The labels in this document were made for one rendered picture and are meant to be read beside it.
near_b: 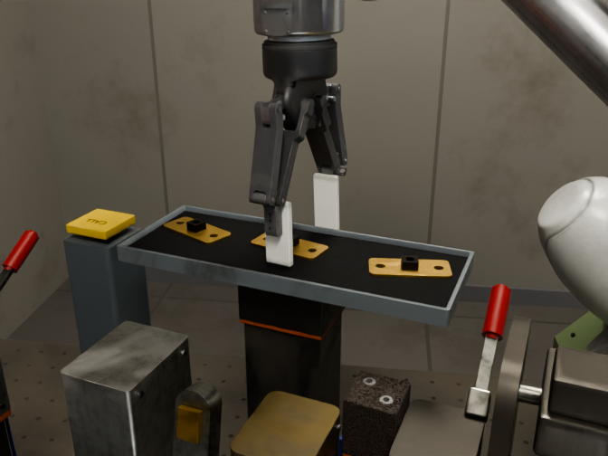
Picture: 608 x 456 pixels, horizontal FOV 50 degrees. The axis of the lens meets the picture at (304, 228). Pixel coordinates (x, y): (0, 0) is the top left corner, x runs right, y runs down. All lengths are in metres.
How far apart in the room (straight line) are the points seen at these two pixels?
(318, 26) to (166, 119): 2.35
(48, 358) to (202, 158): 1.67
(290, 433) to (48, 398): 0.81
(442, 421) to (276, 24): 0.39
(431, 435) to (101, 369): 0.30
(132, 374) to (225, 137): 2.32
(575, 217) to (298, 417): 0.56
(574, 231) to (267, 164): 0.53
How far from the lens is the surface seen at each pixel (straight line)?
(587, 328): 1.29
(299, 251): 0.71
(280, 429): 0.60
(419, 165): 2.84
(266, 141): 0.63
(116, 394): 0.62
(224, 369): 1.34
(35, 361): 1.46
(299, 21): 0.63
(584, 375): 0.51
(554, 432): 0.52
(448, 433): 0.61
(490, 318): 0.66
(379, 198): 2.89
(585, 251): 1.02
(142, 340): 0.67
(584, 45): 1.08
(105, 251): 0.81
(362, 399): 0.60
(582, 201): 1.02
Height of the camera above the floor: 1.46
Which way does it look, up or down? 23 degrees down
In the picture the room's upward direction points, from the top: straight up
